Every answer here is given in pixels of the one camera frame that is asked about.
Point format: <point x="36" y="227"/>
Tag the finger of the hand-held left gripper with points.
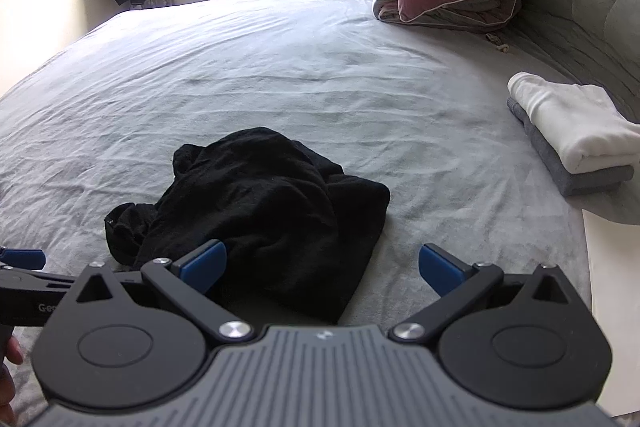
<point x="22" y="257"/>

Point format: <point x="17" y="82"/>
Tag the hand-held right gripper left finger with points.
<point x="204" y="266"/>

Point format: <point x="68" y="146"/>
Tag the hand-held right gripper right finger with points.
<point x="440" y="269"/>

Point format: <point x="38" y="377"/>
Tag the black garment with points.
<point x="260" y="217"/>

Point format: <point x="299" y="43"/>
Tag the person's left hand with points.
<point x="11" y="351"/>

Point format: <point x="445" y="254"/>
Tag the folded grey garment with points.
<point x="575" y="184"/>

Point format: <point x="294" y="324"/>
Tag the folded white garment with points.
<point x="575" y="122"/>

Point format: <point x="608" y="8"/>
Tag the small brown object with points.
<point x="497" y="43"/>

